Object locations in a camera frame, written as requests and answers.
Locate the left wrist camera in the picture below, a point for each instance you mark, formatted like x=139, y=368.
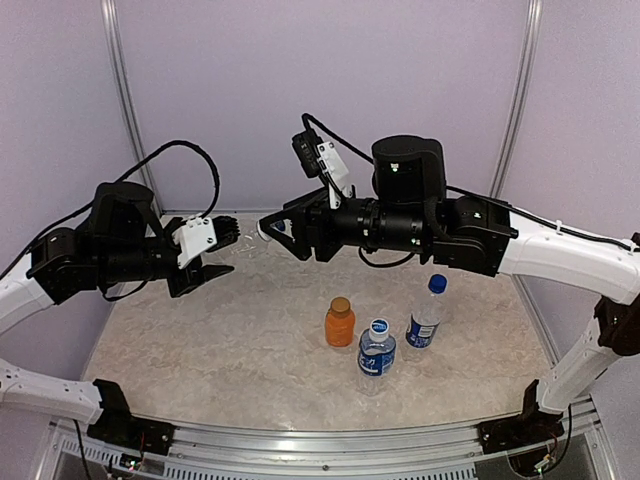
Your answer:
x=194, y=236

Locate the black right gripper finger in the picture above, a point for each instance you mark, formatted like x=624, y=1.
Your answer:
x=294, y=240
x=302, y=201

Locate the Pepsi water bottle blue cap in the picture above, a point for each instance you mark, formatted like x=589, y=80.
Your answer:
x=427, y=312

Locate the blue label water bottle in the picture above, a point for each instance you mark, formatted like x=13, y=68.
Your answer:
x=376, y=356

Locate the aluminium corner post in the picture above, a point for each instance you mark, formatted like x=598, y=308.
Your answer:
x=519, y=97
x=118, y=67

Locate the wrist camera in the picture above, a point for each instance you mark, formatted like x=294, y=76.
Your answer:
x=194, y=236
x=321, y=159

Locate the right aluminium corner post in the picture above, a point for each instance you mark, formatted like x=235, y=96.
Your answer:
x=519, y=97

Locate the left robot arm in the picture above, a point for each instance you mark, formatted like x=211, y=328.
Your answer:
x=121, y=241

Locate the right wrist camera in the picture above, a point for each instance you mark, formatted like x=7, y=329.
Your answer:
x=321, y=159

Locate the clear plastic bottle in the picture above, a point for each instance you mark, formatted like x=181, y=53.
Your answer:
x=245, y=248

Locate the white blue bottle cap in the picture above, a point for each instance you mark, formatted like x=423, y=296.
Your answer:
x=279, y=225

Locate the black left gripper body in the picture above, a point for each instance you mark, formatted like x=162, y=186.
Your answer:
x=186, y=281

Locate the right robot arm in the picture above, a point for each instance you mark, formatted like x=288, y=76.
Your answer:
x=414, y=210

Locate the orange juice bottle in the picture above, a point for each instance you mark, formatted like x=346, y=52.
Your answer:
x=339, y=323

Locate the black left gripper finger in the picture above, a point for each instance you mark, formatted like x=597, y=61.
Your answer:
x=227, y=231
x=209, y=272

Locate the left aluminium corner post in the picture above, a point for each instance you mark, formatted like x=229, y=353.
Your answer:
x=118, y=67

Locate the front aluminium frame rail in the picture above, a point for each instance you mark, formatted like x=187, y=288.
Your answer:
x=446, y=451

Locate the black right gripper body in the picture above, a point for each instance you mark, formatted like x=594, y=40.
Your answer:
x=328, y=240

